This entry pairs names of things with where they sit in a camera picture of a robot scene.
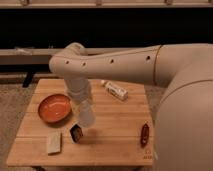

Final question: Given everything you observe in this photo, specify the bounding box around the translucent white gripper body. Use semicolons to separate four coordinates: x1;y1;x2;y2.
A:
67;85;92;110

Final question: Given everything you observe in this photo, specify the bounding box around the dark red oval object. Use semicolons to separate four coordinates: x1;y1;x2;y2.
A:
140;124;149;148

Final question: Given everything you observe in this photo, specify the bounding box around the orange bowl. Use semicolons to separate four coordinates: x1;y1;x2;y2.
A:
38;94;72;123

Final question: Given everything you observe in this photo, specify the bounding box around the grey horizontal rail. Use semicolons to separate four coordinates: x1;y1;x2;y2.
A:
0;47;134;66

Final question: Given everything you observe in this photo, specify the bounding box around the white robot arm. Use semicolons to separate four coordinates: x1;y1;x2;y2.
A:
49;43;213;171

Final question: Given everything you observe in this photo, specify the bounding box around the small black box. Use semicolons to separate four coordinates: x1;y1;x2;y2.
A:
70;124;83;143

